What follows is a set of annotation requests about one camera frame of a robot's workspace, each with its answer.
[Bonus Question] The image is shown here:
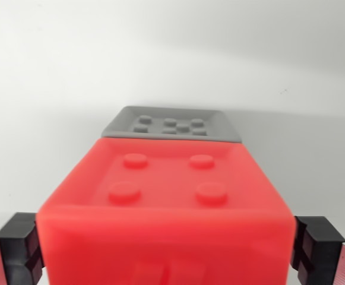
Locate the black-padded silver gripper left finger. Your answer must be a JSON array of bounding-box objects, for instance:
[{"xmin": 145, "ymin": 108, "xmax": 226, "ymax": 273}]
[{"xmin": 0, "ymin": 211, "xmax": 46, "ymax": 285}]

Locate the black-padded silver gripper right finger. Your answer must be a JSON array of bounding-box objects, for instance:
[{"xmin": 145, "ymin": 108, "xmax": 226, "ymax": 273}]
[{"xmin": 290, "ymin": 216, "xmax": 345, "ymax": 285}]

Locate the red cube with number four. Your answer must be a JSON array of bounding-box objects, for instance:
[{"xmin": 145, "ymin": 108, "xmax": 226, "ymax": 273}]
[{"xmin": 35, "ymin": 137, "xmax": 298, "ymax": 285}]

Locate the grey studded cube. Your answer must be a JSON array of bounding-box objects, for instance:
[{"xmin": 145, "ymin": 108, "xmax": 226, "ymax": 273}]
[{"xmin": 100, "ymin": 106, "xmax": 243, "ymax": 144}]

